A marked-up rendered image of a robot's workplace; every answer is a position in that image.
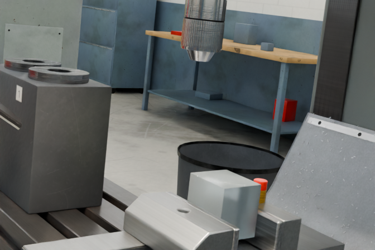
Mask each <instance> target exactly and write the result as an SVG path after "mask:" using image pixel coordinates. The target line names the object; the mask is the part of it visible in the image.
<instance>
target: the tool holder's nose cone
mask: <svg viewBox="0 0 375 250"><path fill-rule="evenodd" d="M187 53H188V55H189V58H190V60H194V61H203V62H209V61H210V59H211V58H212V57H213V55H214V54H215V53H214V52H202V51H193V50H187Z"/></svg>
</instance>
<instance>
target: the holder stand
mask: <svg viewBox="0 0 375 250"><path fill-rule="evenodd" d="M89 74H90V73H89V72H87V71H83V70H78V69H71V68H62V67H61V63H59V62H56V61H52V60H45V59H34V58H25V57H11V58H6V59H5V60H4V64H0V103H2V104H3V105H4V106H5V107H6V108H8V109H9V110H10V111H11V112H12V113H14V114H15V115H16V116H17V117H18V118H20V120H21V123H22V127H21V128H20V129H17V128H15V127H14V126H12V125H10V124H9V123H7V122H6V121H5V120H3V119H2V118H0V190H1V191H2V192H3V193H5V194H6V195H7V196H8V197H9V198H10V199H12V200H13V201H14V202H15V203H16V204H17V205H18V206H20V207H21V208H22V209H23V210H24V211H25V212H27V213H29V214H33V213H43V212H48V211H58V210H68V209H77V208H87V207H92V206H100V205H101V204H102V195H103V183H104V170H105V158H106V151H107V139H108V127H109V115H110V103H111V96H112V87H111V86H109V85H105V84H102V83H100V82H97V81H94V80H91V79H89Z"/></svg>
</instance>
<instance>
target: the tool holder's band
mask: <svg viewBox="0 0 375 250"><path fill-rule="evenodd" d="M227 1H228V0H185V3H190V4H199V5H205V6H215V7H225V8H226V7H227Z"/></svg>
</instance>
